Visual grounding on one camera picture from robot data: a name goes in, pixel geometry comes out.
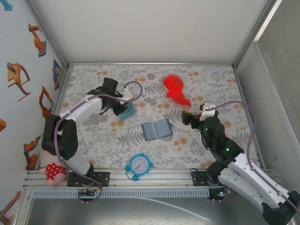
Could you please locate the blue and orange wall sticker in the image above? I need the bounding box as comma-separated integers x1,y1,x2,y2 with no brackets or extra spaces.
52,58,61,91

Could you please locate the thin white tube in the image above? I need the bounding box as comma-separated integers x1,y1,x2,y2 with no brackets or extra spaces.
135,196,211,222

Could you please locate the orange claw gripper wall sticker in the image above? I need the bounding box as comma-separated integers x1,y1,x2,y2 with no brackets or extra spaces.
6,62,31,103

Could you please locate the white slotted cable duct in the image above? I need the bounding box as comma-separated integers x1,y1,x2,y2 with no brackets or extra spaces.
31,189,210,199

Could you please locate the blue card holder booklet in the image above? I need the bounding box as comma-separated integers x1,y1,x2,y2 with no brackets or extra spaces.
141,119,174,142

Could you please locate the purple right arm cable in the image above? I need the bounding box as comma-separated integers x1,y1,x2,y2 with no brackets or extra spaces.
206,101,300,211

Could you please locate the aluminium mounting rail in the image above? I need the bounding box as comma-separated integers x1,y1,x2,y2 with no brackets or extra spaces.
23,167,283,188

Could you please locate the aluminium frame cross bar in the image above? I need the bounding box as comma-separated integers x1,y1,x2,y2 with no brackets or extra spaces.
67,62,235,69

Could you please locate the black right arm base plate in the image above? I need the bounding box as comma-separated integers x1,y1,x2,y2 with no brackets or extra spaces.
191,170,235,187

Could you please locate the floral patterned table mat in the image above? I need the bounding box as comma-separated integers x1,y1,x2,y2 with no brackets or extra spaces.
56,64,263,169

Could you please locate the blue alarm clock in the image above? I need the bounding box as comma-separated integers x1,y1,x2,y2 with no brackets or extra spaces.
124,152,153,183

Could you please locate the pink pig plush toy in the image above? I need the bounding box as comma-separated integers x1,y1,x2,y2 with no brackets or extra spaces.
38,150,68,187

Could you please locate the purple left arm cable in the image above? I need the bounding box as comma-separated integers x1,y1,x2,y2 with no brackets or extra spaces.
54,81,143,206

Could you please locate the teal and black box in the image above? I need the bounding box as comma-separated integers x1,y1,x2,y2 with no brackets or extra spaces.
118,106,137,121

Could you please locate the aluminium frame post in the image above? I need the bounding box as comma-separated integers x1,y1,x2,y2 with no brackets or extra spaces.
233,0,283,70
26,0,71,71

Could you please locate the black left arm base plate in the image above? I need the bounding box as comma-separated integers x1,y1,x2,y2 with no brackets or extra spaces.
67,172,111,188

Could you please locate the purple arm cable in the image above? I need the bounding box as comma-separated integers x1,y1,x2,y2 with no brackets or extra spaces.
206,101,300,211
54,81,143,206

